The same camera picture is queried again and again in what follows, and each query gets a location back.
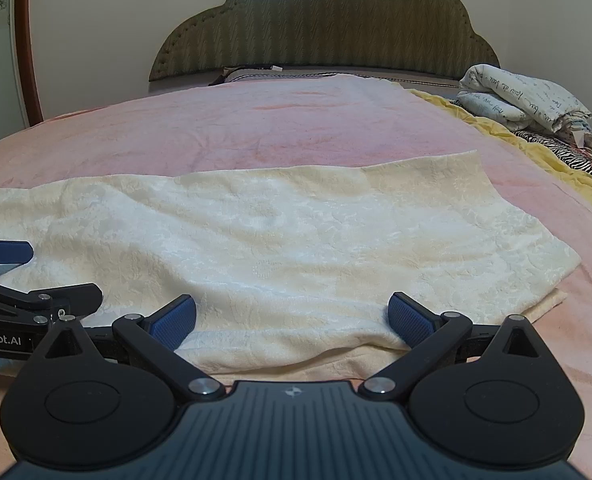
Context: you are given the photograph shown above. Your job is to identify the yellow blanket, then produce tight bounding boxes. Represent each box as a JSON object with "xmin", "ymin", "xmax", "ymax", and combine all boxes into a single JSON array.
[{"xmin": 408, "ymin": 88, "xmax": 592, "ymax": 222}]

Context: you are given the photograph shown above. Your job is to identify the grey pillow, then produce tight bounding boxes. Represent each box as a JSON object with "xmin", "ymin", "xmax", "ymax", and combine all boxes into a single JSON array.
[{"xmin": 208, "ymin": 63, "xmax": 463, "ymax": 89}]

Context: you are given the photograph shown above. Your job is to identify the cream textured pants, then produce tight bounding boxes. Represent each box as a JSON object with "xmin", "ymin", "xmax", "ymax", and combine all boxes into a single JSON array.
[{"xmin": 0, "ymin": 150, "xmax": 583, "ymax": 377}]

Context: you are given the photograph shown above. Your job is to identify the brown wooden door frame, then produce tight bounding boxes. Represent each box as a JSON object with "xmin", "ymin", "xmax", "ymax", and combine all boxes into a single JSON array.
[{"xmin": 13, "ymin": 0, "xmax": 45, "ymax": 126}]

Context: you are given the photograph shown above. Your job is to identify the pink bed blanket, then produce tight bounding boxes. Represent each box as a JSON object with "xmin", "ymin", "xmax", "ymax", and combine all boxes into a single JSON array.
[{"xmin": 0, "ymin": 72, "xmax": 592, "ymax": 461}]

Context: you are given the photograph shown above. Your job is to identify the olive padded headboard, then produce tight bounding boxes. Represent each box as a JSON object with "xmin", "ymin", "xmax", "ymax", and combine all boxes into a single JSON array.
[{"xmin": 148, "ymin": 0, "xmax": 501, "ymax": 83}]

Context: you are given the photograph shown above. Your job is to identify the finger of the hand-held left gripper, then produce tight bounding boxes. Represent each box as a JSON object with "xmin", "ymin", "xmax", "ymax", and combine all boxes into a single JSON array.
[
  {"xmin": 0, "ymin": 276, "xmax": 103, "ymax": 322},
  {"xmin": 0, "ymin": 237, "xmax": 35, "ymax": 266}
]

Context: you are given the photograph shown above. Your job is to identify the zebra print cloth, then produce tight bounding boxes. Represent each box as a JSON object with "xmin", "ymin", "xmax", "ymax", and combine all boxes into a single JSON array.
[{"xmin": 513, "ymin": 128, "xmax": 592, "ymax": 197}]

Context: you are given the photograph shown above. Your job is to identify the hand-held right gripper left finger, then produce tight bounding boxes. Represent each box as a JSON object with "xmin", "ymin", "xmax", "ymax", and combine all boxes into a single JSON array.
[{"xmin": 46, "ymin": 294, "xmax": 227, "ymax": 402}]

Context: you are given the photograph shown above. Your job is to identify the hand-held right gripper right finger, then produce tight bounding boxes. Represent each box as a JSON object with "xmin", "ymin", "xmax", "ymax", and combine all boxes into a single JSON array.
[{"xmin": 358, "ymin": 292, "xmax": 547, "ymax": 402}]

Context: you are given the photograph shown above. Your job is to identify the white printed folded quilt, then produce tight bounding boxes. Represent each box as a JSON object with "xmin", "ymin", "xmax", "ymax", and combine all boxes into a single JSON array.
[{"xmin": 458, "ymin": 63, "xmax": 592, "ymax": 134}]

